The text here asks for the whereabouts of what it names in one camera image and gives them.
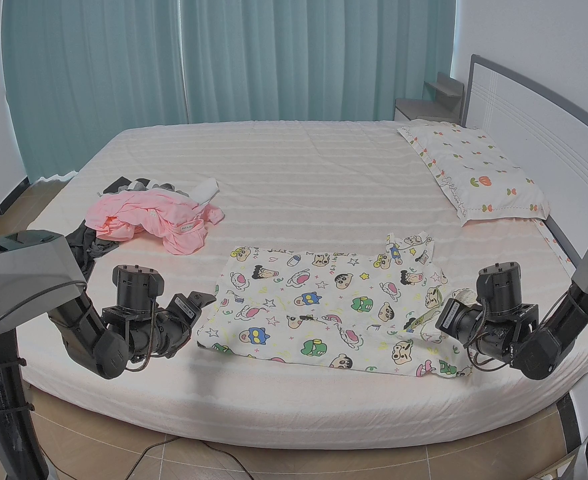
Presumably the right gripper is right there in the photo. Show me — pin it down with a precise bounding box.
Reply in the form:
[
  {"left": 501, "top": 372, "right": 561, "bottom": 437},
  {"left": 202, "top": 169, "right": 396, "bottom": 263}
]
[{"left": 436, "top": 299, "right": 485, "bottom": 345}]

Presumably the white printed pyjama garment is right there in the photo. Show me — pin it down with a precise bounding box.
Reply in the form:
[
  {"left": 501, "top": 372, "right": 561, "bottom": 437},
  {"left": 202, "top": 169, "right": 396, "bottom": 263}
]
[{"left": 197, "top": 230, "right": 477, "bottom": 379}]

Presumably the blue-green curtain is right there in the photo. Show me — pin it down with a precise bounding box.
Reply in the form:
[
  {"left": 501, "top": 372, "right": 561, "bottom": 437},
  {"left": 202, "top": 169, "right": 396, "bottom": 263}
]
[
  {"left": 178, "top": 0, "right": 457, "bottom": 125},
  {"left": 3, "top": 0, "right": 191, "bottom": 183}
]

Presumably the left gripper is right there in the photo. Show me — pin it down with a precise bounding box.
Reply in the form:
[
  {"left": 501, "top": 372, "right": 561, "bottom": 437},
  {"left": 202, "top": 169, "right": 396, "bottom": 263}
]
[{"left": 141, "top": 290, "right": 218, "bottom": 359}]

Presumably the pile of clothes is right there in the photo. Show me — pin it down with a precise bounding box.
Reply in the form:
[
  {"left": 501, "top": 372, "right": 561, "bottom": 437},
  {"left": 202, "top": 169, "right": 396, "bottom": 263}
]
[{"left": 66, "top": 175, "right": 220, "bottom": 289}]

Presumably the white printed pillow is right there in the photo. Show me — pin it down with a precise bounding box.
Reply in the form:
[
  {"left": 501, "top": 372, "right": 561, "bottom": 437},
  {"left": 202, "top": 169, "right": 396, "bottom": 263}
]
[{"left": 397, "top": 122, "right": 550, "bottom": 227}]

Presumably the black cable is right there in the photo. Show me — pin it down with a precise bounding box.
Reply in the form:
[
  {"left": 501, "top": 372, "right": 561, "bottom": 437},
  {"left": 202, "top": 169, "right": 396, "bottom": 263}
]
[{"left": 129, "top": 435, "right": 255, "bottom": 480}]

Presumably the bed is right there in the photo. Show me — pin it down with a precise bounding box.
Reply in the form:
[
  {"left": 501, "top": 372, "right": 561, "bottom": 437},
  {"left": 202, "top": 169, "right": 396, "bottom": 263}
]
[{"left": 16, "top": 54, "right": 588, "bottom": 464}]

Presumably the pink garment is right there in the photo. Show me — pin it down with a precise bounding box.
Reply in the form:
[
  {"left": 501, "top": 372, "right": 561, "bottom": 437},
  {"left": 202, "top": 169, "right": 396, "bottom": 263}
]
[{"left": 85, "top": 188, "right": 225, "bottom": 256}]

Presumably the grey white bedside table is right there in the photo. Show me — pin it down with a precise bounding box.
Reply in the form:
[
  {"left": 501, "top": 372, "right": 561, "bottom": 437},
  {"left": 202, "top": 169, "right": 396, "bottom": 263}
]
[{"left": 394, "top": 72, "right": 466, "bottom": 123}]

